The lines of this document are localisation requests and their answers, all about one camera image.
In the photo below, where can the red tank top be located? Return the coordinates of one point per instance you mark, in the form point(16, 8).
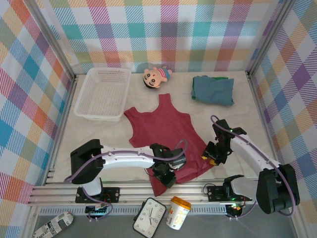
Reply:
point(161, 126)

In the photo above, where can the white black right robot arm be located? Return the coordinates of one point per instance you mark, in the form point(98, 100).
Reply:
point(275, 188)

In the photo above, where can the aluminium frame post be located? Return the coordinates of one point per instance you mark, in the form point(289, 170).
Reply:
point(49, 37)
point(270, 37)

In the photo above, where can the newspaper print roll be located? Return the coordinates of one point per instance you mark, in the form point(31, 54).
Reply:
point(54, 224)

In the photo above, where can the green tank top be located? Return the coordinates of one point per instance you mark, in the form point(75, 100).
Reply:
point(219, 77)

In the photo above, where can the aluminium side frame rail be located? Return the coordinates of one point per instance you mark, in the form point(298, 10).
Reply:
point(58, 134)
point(266, 119)

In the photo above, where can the white plastic basket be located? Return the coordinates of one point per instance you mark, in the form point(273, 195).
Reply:
point(101, 94)

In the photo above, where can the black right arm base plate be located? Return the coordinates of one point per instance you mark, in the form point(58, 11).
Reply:
point(215, 193)

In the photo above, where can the blue tank top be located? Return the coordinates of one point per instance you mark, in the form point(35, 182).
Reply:
point(213, 90)

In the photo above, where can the aluminium front frame rail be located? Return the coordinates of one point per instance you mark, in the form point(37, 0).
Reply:
point(49, 193)

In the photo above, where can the white cup with orange lid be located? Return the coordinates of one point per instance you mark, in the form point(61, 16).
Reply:
point(177, 214)

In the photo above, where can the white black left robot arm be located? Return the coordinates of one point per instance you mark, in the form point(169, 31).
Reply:
point(123, 160)

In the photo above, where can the right controller board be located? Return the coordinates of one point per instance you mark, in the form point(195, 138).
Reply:
point(234, 209)

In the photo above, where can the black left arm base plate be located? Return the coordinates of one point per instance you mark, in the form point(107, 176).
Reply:
point(114, 194)

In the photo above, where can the black white alarm clock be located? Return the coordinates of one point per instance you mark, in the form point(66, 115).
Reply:
point(149, 217)

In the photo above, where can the green left controller board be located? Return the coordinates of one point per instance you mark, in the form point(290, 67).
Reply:
point(97, 210)

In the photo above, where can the plush doll with striped hat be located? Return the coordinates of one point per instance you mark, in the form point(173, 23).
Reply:
point(154, 78)

